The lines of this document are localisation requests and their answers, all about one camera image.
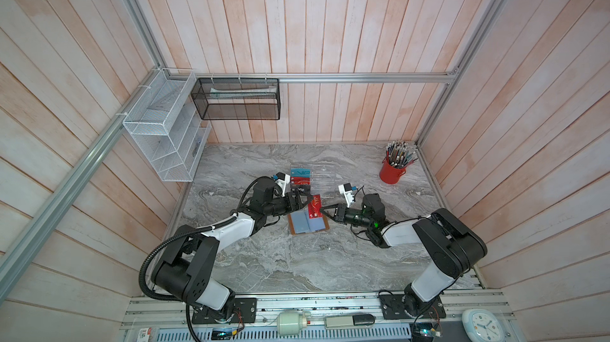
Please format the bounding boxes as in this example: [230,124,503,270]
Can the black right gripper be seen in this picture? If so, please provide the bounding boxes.
[320,203,373,230]

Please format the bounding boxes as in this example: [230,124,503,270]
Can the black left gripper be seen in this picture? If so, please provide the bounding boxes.
[264,190,313,216]

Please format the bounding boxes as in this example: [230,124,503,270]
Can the red card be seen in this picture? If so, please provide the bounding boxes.
[291,176,311,186]
[308,194,322,220]

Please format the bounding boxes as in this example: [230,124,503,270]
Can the brown leather card holder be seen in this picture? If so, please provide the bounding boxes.
[288,210,330,235]

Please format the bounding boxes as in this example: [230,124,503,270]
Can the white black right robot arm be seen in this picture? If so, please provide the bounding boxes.
[320,194,488,314]

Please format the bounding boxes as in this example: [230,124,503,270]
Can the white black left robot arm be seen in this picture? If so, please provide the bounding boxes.
[138,176,313,318]

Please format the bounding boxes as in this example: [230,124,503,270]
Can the clear acrylic card stand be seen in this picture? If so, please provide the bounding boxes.
[290,166,342,198]

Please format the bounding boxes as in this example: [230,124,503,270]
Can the red card in stand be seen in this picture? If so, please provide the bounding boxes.
[291,176,311,186]

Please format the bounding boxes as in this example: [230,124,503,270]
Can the teal card in stand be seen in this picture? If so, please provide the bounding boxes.
[290,168,311,178]

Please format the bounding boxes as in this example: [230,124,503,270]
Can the red metal pencil bucket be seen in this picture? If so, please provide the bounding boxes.
[379,157,407,185]

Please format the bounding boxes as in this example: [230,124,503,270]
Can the grey black rectangular device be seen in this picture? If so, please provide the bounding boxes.
[324,313,376,329]

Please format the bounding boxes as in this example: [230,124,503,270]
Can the white cylindrical device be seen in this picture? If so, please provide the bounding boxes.
[276,311,310,337]

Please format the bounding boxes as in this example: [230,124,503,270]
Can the white analog clock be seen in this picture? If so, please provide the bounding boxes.
[462,309,505,342]

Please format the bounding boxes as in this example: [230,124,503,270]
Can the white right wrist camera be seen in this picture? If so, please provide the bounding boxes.
[338,183,358,206]

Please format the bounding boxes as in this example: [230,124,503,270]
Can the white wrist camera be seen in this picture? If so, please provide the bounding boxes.
[273,172,291,197]
[338,183,358,206]

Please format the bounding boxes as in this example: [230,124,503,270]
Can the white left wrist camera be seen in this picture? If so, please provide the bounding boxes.
[273,172,291,197]

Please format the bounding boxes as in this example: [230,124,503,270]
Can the black corrugated cable hose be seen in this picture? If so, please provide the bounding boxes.
[138,177,277,302]

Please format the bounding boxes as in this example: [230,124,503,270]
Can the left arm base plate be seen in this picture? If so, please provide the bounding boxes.
[192,297,257,325]

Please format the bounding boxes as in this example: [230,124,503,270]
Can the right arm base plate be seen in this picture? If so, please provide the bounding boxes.
[378,294,446,320]

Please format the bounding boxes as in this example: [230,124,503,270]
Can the black mesh wall basket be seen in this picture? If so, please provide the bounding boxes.
[191,78,281,121]

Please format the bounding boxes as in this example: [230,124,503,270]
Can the white wire mesh shelf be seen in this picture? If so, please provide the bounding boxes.
[123,68,211,183]

